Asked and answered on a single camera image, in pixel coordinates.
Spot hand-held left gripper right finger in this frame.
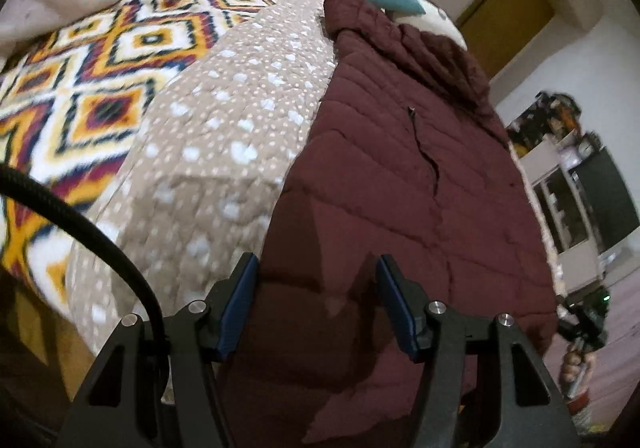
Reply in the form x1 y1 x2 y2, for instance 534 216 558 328
375 254 583 448

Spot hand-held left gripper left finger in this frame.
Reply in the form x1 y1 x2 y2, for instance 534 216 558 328
55 253 261 448

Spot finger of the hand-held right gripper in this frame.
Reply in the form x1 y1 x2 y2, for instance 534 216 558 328
555 308 583 344

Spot maroon puffer jacket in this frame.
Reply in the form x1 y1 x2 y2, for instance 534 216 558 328
217 0 561 448

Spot person's right hand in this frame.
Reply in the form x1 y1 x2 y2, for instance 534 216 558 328
559 348 596 401

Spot white cabinet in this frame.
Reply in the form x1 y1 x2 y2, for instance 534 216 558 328
520 138 606 299

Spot dark screen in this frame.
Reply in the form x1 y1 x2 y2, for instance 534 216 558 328
572 148 640 249

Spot beige dotted quilt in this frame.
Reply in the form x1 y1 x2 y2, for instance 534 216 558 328
65 0 568 354

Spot geometric patterned blanket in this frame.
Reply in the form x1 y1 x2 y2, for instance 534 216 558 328
0 0 321 303

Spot wooden door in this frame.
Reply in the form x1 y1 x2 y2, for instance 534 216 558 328
457 0 556 81

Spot black cable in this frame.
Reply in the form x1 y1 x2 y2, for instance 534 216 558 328
0 163 168 359

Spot wooden bed frame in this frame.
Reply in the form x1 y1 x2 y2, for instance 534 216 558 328
0 273 101 434

